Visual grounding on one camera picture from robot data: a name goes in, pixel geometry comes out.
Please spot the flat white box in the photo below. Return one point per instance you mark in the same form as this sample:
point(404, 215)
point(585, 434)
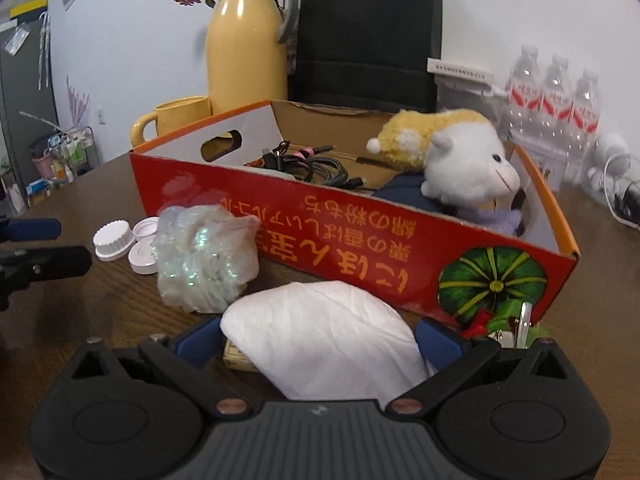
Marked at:
point(460, 71)

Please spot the ribbed white bottle cap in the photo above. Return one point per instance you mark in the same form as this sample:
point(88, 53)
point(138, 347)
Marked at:
point(115, 242)

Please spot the white and yellow plush sheep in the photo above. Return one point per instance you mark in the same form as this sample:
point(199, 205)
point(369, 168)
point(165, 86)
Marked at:
point(470, 160)

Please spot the small beige packet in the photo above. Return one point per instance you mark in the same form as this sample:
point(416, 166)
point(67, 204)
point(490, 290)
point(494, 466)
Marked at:
point(237, 357)

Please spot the yellow thermos jug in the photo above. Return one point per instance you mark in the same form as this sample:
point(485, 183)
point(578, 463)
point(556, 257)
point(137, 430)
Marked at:
point(245, 50)

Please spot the yellow mug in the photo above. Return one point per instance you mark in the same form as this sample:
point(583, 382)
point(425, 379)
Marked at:
point(180, 117)

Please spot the navy zip case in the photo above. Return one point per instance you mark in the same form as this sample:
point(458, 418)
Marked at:
point(400, 190)

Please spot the translucent plastic bag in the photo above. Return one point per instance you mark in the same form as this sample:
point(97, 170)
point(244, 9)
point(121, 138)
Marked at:
point(205, 260)

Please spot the white round lid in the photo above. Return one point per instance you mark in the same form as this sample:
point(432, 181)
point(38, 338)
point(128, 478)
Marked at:
point(142, 257)

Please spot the white cloth pouch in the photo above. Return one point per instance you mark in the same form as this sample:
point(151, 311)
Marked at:
point(325, 340)

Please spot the small white cap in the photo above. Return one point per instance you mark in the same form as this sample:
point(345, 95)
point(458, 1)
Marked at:
point(145, 227)

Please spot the printed tin box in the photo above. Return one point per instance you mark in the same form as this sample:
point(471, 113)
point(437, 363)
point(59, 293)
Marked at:
point(550, 165)

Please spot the clear food container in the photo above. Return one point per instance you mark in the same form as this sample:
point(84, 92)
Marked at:
point(460, 92)

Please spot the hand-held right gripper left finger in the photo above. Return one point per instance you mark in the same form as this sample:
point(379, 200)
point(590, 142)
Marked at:
point(200, 342)

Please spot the black paper bag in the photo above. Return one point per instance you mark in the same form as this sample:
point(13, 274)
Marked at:
point(365, 35)

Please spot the purple woven pouch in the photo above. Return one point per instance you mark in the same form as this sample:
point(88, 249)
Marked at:
point(492, 217)

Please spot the red cardboard box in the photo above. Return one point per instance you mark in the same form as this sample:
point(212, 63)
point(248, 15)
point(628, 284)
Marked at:
point(350, 220)

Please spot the grey door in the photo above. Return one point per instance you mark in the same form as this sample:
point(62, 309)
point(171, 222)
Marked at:
point(25, 110)

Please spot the black power adapter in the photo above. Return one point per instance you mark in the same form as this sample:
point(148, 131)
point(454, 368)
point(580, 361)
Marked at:
point(630, 205)

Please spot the purple wall decal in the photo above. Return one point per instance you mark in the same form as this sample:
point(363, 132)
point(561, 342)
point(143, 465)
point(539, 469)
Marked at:
point(77, 105)

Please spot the red flower hair clip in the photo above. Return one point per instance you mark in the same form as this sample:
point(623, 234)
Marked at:
point(477, 321)

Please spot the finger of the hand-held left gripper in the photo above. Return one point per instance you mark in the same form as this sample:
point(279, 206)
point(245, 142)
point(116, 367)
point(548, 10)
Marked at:
point(65, 260)
point(35, 229)

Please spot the wall socket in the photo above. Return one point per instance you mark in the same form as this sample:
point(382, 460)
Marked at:
point(101, 116)

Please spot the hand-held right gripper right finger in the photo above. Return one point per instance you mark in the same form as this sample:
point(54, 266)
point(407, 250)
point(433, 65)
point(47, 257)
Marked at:
point(442, 342)

